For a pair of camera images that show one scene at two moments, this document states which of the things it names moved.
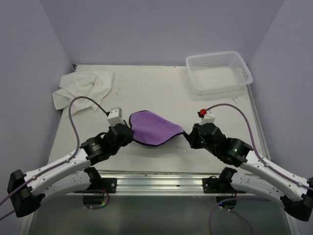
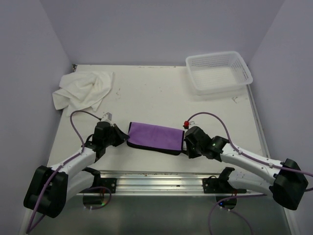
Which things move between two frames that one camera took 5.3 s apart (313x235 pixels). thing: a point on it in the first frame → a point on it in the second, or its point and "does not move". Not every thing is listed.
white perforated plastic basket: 218,72 does not move
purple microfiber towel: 148,129 → 155,139
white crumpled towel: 93,84 does not move
